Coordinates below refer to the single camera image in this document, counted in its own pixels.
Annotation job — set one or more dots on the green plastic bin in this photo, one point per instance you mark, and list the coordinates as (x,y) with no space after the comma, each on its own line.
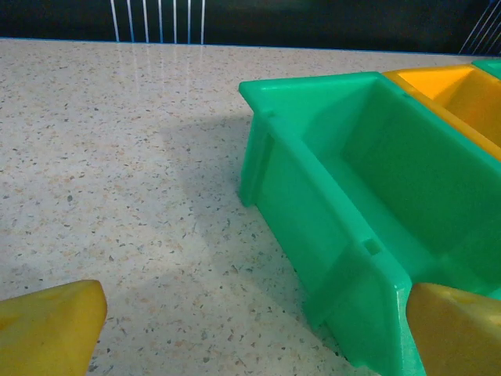
(491,68)
(313,219)

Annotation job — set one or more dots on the yellow plastic bin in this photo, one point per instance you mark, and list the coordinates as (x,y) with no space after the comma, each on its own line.
(469,105)

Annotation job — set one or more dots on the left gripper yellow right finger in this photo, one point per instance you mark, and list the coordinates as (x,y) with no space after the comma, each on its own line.
(458,337)

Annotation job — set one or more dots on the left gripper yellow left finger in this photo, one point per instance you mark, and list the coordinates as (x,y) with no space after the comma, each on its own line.
(39,333)

